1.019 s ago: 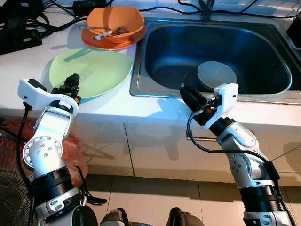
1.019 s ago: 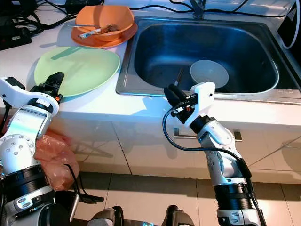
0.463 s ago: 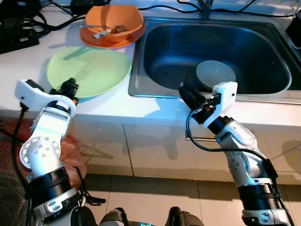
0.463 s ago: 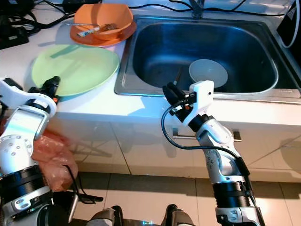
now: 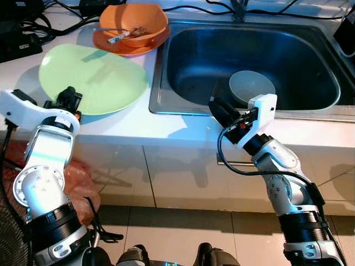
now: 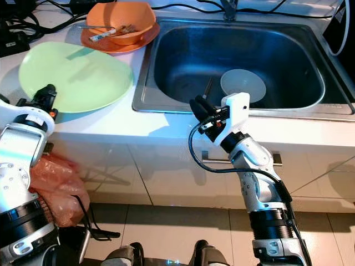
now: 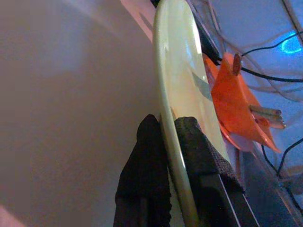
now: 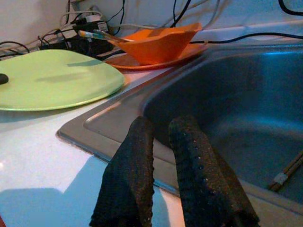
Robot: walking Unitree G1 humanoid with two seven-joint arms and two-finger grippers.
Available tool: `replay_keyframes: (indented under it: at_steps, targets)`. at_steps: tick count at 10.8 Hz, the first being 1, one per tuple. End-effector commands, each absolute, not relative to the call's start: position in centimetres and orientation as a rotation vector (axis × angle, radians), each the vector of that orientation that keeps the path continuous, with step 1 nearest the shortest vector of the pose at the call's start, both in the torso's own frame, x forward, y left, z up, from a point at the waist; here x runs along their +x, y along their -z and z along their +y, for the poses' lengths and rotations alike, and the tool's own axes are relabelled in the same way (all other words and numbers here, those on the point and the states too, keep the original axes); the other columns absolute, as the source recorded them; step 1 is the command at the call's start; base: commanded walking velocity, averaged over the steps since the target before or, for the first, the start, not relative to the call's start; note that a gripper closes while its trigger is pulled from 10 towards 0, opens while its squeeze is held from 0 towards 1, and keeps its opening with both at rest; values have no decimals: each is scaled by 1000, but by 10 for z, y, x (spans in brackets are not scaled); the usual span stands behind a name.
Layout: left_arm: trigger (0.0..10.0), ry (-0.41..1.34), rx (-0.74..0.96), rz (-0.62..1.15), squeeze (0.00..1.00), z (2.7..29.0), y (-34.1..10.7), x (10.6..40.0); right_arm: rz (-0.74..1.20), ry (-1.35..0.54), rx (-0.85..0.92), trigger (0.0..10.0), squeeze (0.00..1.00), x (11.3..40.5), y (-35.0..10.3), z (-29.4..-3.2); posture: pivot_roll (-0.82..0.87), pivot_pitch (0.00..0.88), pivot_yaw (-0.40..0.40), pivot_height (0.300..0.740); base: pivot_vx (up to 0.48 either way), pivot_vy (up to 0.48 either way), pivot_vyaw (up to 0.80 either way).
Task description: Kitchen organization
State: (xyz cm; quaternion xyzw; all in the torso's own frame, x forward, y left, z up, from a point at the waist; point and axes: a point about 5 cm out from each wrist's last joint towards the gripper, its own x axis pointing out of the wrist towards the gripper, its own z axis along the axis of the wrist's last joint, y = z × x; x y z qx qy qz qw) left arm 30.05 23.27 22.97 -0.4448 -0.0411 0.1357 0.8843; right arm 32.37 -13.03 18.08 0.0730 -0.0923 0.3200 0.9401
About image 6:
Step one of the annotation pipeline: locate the black fan cord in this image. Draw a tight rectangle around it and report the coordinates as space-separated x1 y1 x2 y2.
75 194 123 242

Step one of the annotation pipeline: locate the orange square bowl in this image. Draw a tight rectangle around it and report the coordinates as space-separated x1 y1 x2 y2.
87 2 157 46

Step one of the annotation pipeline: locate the black power strip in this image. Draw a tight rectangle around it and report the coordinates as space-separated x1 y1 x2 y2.
0 28 31 56

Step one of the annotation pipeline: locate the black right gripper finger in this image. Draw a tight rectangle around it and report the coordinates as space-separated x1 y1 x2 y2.
197 94 224 120
189 98 214 129

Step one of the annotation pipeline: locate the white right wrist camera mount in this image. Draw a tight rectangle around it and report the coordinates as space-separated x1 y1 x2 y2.
222 93 250 146

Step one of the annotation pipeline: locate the silver bar door handle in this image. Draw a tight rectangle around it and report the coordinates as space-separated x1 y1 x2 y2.
201 151 283 167

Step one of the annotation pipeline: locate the dark grey robot left leg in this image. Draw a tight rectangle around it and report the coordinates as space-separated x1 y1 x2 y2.
100 243 145 266

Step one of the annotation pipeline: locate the orange plate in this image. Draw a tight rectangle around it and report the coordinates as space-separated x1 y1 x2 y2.
80 23 159 55

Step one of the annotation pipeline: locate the light green plate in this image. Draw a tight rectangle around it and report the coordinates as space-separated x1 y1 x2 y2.
18 42 134 114

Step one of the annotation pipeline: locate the white appliance cable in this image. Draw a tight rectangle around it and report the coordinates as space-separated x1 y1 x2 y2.
330 0 347 56

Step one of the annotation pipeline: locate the chrome sink faucet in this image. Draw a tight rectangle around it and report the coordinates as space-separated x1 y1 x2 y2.
219 0 238 22

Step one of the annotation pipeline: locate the stainless steel sink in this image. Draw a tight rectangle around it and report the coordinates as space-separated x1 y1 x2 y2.
132 18 355 117

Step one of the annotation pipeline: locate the white ribbed bowl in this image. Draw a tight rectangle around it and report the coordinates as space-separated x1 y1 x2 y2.
220 69 267 106

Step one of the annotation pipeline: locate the black box device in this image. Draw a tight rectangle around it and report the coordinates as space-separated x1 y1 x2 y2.
0 0 34 20

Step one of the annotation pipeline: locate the patterned handle utensil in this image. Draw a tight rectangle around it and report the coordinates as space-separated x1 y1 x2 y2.
92 30 120 43

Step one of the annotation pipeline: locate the long black power cable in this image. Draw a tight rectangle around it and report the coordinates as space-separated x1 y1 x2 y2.
153 4 322 18

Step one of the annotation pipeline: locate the silver metal fork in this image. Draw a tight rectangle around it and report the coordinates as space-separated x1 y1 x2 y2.
86 24 136 34

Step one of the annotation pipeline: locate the white sink cabinet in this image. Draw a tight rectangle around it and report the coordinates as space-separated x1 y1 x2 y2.
0 119 355 214

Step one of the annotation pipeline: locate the pink plastic bag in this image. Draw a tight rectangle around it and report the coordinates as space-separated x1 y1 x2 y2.
31 152 89 228

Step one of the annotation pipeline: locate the black power adapter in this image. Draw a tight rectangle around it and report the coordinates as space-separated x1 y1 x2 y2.
69 0 103 14

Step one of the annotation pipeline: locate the black countertop appliance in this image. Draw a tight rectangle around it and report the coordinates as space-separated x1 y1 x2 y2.
322 0 355 56

